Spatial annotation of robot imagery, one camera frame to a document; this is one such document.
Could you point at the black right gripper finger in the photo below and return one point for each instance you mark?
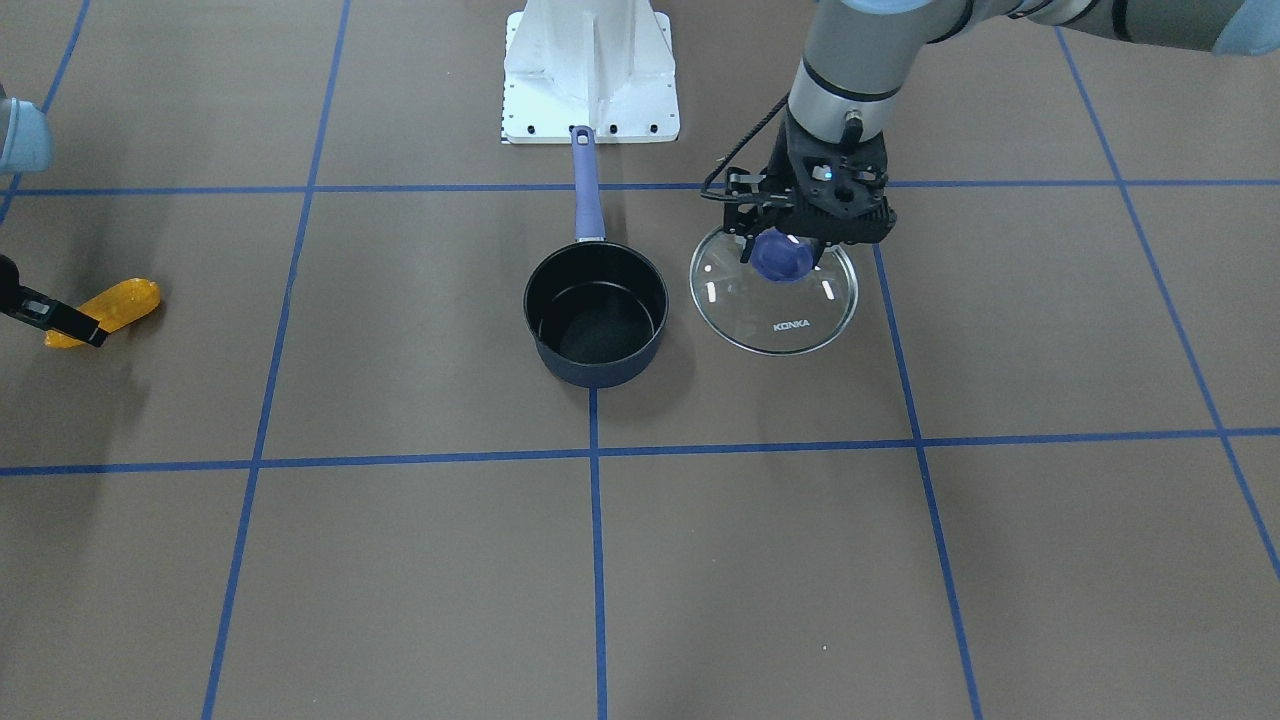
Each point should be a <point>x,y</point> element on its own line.
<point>42,312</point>

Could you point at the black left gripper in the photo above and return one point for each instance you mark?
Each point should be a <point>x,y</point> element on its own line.
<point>779,166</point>

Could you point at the yellow plastic corn cob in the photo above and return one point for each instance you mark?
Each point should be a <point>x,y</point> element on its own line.
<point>123,304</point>

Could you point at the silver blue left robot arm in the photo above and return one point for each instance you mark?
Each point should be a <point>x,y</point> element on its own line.
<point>858,54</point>

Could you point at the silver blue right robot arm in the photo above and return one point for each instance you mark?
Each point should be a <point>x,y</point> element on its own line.
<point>27,148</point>

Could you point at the dark blue saucepan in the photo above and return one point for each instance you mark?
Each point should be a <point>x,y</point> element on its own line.
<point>596,310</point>

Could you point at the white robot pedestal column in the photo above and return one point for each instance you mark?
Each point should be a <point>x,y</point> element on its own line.
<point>609,65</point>

